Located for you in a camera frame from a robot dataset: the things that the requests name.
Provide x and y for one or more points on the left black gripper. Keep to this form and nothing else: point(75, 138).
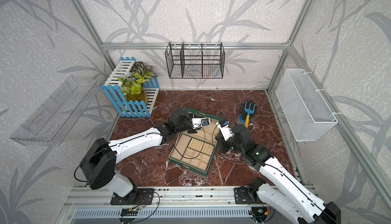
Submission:
point(188, 116)

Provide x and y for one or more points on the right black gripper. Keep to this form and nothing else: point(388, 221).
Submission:
point(220, 139)

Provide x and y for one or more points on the green jewelry box beige lining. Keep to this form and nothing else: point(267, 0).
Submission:
point(195, 151)

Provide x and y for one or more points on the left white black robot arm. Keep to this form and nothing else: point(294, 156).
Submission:
point(99, 163)

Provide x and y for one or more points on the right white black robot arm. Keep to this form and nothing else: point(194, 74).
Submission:
point(293, 200)

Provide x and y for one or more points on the grey black garden glove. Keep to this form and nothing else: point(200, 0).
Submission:
point(242, 115)

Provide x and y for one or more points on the blue yellow garden fork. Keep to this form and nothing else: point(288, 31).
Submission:
point(249, 109)

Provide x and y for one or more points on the artificial green plant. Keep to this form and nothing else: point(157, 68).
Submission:
point(132, 82)

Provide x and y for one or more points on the blue white picket fence planter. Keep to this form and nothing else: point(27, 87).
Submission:
point(133, 108)

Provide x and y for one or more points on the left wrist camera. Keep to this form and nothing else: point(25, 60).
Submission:
point(200, 122)

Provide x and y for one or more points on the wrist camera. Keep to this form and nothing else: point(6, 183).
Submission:
point(225, 129)
point(200, 122)

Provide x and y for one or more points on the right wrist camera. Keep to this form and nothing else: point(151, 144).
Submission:
point(225, 129)

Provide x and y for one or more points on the black wire wall basket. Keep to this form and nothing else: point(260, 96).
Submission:
point(195, 61)

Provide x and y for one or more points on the white mesh wall basket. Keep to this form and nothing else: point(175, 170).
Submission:
point(307, 113)

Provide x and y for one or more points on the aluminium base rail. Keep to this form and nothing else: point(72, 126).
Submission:
point(197, 196)

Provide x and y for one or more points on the clear acrylic wall shelf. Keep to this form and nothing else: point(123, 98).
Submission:
point(53, 120)

